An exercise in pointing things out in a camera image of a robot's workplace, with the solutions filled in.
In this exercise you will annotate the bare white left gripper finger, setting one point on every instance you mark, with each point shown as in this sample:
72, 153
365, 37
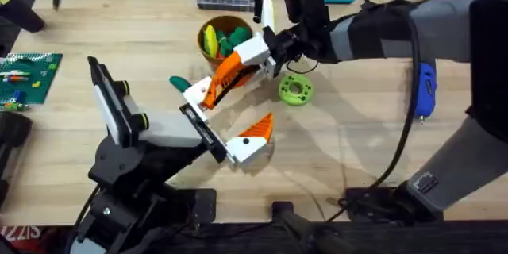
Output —
196, 94

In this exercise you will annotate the white orange left gripper finger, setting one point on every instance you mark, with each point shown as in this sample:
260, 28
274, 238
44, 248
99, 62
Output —
248, 147

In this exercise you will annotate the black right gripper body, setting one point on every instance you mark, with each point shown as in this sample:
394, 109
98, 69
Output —
305, 43

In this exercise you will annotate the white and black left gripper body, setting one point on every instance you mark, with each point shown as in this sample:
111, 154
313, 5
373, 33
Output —
170, 129

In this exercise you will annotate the white orange right gripper finger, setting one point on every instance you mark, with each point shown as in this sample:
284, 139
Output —
251, 51
265, 69

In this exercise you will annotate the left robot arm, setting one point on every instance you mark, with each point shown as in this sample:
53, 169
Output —
119, 222

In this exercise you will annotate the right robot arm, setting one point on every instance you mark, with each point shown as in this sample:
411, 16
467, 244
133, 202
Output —
444, 28

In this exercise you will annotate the blue electric screwdriver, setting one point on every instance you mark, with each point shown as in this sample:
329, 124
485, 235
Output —
425, 87

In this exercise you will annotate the brown tub with toys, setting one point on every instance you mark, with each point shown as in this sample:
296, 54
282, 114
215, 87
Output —
224, 39

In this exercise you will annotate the black and white scissors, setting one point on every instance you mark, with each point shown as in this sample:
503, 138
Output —
265, 2

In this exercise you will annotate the green board with blocks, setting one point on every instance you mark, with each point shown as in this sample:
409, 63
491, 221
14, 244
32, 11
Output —
28, 79

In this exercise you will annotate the black device at table side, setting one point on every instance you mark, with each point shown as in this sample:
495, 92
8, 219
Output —
11, 147

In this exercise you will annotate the black clamp with yellow mark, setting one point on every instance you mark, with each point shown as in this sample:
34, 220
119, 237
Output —
18, 10

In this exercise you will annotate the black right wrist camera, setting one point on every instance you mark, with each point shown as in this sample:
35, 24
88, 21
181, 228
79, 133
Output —
305, 0

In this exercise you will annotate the black camera post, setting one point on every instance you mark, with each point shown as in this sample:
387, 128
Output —
297, 226

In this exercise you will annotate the black rail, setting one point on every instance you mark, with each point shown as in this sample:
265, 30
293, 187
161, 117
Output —
317, 238

